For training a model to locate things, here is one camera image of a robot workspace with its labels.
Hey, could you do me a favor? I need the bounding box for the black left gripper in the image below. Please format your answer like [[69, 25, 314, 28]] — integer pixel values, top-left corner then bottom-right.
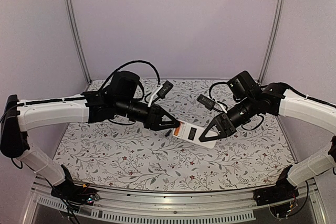
[[115, 97, 180, 131]]

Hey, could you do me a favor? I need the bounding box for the dark purple AAA battery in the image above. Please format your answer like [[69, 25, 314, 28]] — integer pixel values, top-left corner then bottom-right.
[[165, 130, 172, 137]]

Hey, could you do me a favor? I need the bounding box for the white remote control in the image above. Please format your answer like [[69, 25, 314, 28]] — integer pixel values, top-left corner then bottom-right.
[[172, 121, 216, 149]]

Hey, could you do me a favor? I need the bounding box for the orange AAA battery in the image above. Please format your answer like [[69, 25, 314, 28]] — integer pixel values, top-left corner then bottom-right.
[[174, 127, 181, 136]]

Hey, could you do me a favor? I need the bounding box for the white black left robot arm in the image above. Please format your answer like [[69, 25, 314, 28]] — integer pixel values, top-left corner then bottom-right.
[[1, 60, 180, 200]]

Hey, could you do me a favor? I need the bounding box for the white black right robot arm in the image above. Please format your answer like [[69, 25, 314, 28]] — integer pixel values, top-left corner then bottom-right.
[[199, 70, 335, 201]]

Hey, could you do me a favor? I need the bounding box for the floral patterned table mat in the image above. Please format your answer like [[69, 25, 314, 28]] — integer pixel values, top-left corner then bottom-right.
[[51, 78, 298, 192]]

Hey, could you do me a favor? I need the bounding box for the aluminium front rail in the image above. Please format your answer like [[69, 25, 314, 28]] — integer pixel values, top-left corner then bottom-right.
[[23, 177, 328, 223]]

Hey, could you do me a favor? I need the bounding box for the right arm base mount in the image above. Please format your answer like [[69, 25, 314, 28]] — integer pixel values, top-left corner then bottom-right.
[[253, 184, 299, 206]]

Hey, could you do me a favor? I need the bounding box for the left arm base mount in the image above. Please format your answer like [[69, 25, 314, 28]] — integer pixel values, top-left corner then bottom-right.
[[51, 181, 100, 205]]

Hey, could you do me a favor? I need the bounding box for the right aluminium frame post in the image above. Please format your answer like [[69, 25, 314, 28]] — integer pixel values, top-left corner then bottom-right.
[[258, 0, 285, 83]]

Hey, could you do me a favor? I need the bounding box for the aluminium frame post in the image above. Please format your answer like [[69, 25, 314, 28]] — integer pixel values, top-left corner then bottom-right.
[[258, 0, 285, 83], [64, 0, 92, 84]]

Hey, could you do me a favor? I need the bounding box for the left aluminium frame post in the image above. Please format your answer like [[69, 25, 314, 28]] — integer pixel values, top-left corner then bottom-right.
[[64, 0, 92, 84]]

